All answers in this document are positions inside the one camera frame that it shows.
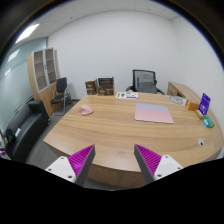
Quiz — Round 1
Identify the orange small box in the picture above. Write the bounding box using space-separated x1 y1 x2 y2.
186 101 199 111

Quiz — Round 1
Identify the black visitor chair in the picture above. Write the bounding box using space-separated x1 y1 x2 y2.
50 77 72 106

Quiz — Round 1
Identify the pink blue mouse pad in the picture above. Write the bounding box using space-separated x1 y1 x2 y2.
135 103 174 124

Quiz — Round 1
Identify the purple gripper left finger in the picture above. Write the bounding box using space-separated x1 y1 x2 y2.
46 145 95 185

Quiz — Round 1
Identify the table cable grommet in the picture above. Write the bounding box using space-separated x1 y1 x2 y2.
198 138 205 146

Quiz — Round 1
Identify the black leather sofa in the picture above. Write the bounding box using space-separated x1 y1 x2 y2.
4 100 49 163

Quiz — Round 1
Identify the green tissue pack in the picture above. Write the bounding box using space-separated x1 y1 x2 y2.
203 115 215 128

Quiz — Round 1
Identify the wooden glass-door cabinet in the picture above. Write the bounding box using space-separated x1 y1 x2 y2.
27 48 59 116

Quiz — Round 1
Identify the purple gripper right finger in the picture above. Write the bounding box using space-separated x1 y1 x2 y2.
134 144 182 184

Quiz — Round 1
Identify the brown cardboard box right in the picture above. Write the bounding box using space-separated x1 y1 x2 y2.
98 77 114 96

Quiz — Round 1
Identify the purple standing sign card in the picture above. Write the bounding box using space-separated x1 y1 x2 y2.
199 93 211 115

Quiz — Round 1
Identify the ceiling light panel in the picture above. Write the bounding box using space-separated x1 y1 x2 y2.
16 24 38 42

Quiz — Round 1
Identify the white green paper sheet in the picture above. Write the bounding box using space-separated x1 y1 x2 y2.
116 92 138 99

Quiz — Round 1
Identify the black mesh office chair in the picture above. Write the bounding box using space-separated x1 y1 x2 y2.
126 70 164 95

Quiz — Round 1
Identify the pink computer mouse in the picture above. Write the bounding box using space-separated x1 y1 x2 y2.
79 105 93 115

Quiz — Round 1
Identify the brown cardboard box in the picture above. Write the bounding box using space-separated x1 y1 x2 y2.
85 79 97 95
98 77 114 96

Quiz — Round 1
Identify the wooden conference table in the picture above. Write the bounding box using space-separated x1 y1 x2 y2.
44 93 224 187

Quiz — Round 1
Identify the brown cardboard box left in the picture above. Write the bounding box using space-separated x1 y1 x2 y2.
85 79 97 95

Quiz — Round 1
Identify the wooden side credenza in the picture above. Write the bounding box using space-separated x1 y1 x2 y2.
167 82 201 103

